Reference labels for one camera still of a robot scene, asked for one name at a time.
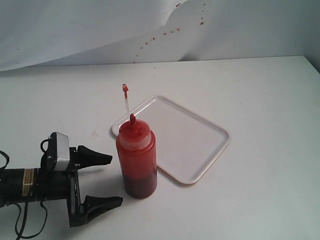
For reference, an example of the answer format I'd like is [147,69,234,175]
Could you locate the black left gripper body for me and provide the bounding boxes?
[34,147,86,228]

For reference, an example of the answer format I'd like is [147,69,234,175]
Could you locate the red squeeze sauce bottle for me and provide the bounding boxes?
[115,83,159,200]

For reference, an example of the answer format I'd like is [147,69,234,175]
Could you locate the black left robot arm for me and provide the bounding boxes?
[0,145,123,228]

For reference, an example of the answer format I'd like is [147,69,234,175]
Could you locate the white rectangular plastic tray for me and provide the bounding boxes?
[124,95,231,185]

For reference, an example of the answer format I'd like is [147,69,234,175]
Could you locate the white paper backdrop sheet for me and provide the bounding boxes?
[0,0,320,71]

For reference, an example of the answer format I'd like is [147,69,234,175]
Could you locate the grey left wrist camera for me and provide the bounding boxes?
[40,132,71,172]

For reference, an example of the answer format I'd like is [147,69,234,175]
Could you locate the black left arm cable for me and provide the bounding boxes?
[0,199,49,239]

